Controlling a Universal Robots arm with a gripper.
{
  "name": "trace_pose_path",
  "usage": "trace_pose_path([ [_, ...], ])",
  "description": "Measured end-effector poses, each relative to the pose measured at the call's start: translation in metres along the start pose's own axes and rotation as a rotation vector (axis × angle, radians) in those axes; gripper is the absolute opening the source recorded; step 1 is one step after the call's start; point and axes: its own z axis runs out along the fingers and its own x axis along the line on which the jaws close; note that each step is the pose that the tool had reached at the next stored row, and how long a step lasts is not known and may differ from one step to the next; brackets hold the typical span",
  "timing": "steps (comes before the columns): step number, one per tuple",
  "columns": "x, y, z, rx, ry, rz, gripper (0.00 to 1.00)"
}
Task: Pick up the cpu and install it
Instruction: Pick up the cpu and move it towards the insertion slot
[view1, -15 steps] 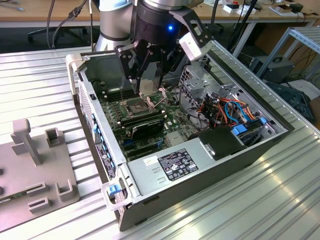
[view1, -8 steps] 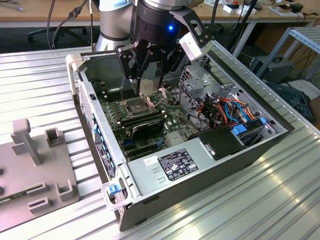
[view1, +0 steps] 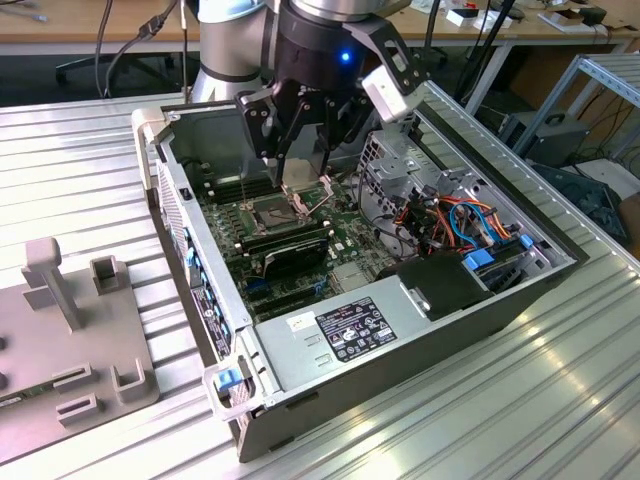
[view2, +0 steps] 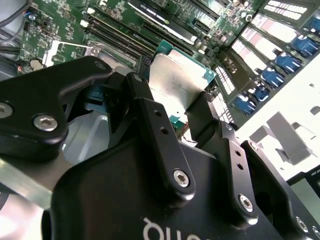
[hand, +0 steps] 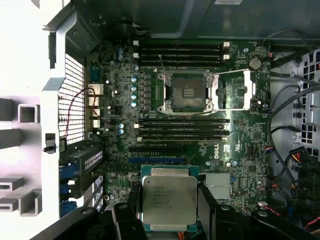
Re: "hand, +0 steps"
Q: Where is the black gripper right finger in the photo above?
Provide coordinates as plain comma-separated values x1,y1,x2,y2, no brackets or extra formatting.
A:
197,182,320,240

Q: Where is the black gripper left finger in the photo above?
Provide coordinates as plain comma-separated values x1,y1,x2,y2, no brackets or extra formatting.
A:
41,186,151,240

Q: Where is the silver CPU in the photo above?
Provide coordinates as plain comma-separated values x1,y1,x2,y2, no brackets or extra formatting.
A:
140,164,200,232

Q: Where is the thin wire locking lever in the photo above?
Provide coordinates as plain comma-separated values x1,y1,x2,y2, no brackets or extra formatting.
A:
159,54,168,76
172,111,217,119

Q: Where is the CPU socket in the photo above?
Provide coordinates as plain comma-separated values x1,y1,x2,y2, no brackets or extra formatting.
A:
157,68,217,117

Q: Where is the silver chipset heatsink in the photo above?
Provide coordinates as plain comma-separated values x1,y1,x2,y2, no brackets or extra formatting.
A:
206,172,231,200

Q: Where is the green motherboard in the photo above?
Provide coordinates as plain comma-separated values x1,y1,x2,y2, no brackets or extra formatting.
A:
84,39,273,240

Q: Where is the RAM slot with white clips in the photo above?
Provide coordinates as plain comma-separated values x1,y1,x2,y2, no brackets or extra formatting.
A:
133,123,230,131
132,52,231,62
136,135,229,142
132,39,231,50

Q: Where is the RAM slot with black clips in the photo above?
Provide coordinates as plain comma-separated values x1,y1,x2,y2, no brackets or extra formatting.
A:
137,129,230,137
138,118,230,125
138,61,225,69
138,49,225,56

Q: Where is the silver metal drive cage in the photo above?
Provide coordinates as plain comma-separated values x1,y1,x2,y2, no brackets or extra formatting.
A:
294,47,320,161

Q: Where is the grey parts rack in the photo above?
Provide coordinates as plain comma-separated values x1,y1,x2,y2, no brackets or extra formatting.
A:
0,97,43,217

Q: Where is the round coin battery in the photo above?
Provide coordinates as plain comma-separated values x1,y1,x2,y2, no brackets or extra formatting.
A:
248,57,263,71

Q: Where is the open grey PC case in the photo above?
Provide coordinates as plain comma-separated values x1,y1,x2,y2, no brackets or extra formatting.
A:
41,0,320,240

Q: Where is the black case cable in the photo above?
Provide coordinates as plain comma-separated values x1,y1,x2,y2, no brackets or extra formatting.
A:
266,84,320,191

